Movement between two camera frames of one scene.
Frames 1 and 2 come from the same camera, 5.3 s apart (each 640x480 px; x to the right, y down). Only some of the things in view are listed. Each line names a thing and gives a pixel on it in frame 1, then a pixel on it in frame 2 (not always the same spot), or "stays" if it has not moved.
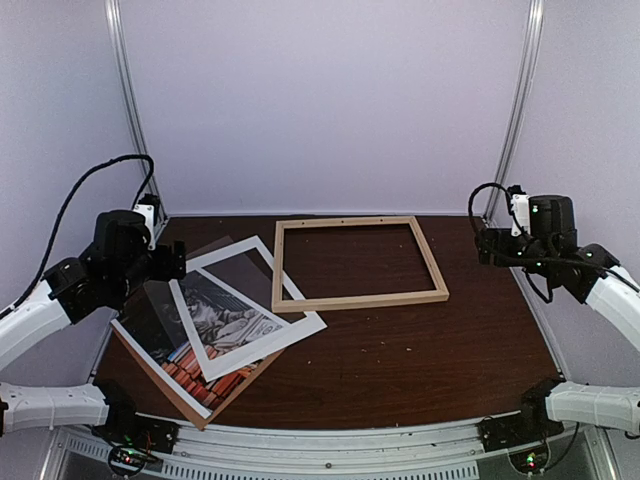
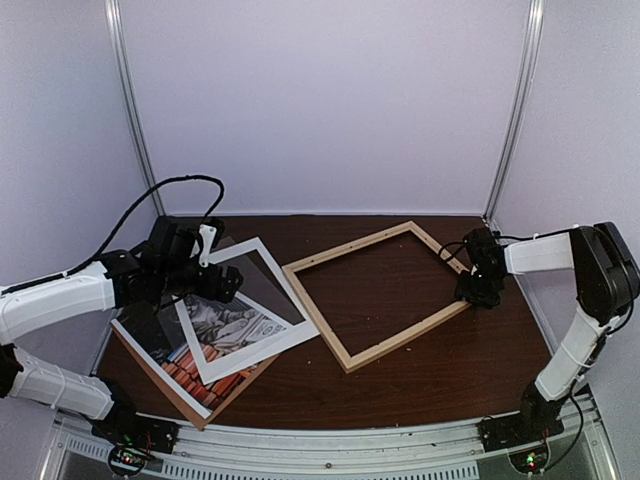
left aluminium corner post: [113, 9] stays
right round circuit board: [531, 460] stays
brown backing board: [201, 420] stays
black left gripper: [164, 271] -> [228, 288]
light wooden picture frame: [279, 305] -> [323, 332]
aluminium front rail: [459, 450] stays
